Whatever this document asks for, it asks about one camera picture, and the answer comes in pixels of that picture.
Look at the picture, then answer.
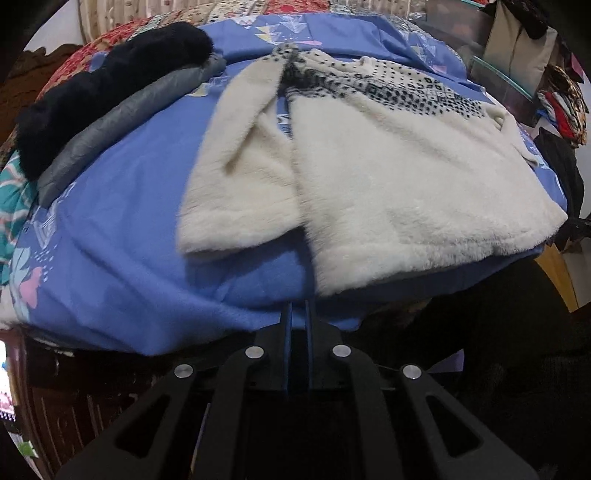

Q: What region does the glass shelf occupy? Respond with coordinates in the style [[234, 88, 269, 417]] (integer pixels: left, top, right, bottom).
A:
[[471, 55, 540, 101]]

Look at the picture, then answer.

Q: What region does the beige patterned curtain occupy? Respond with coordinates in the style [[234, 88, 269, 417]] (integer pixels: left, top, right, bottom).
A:
[[78, 0, 155, 28]]

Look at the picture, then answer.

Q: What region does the colourful patterned clothes pile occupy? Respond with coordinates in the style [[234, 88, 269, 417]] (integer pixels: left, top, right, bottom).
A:
[[538, 64, 591, 149]]

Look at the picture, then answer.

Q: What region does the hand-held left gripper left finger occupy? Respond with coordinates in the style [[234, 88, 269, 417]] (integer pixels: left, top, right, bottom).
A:
[[55, 302, 293, 480]]

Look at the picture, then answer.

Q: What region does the red patchwork quilt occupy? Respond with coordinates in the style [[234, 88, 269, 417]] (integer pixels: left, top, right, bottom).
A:
[[34, 0, 426, 100]]

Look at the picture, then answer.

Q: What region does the dark wooden bed footboard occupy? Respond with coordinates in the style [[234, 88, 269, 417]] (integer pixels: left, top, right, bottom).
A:
[[18, 323, 259, 472]]

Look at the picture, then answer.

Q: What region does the teal zigzag cloth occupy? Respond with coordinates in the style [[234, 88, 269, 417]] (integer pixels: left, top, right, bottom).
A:
[[0, 148, 47, 287]]

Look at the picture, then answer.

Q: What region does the brown furry cloth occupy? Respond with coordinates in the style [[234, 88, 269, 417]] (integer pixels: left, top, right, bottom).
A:
[[0, 44, 83, 153]]

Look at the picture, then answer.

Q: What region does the black hanging garment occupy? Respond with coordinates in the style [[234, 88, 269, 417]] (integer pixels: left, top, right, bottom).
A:
[[534, 129, 586, 220]]

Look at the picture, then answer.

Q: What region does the blue printed blanket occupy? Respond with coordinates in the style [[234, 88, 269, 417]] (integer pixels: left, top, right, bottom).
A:
[[9, 14, 570, 357]]

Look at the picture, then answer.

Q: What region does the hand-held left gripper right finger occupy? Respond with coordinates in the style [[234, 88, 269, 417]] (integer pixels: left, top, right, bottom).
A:
[[305, 301, 542, 480]]

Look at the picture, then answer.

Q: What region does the black furry garment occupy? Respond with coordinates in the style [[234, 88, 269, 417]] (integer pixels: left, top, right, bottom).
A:
[[16, 22, 215, 178]]

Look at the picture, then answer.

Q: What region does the white fleece sweater black pattern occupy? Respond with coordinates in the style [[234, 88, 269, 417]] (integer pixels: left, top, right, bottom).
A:
[[177, 44, 568, 296]]

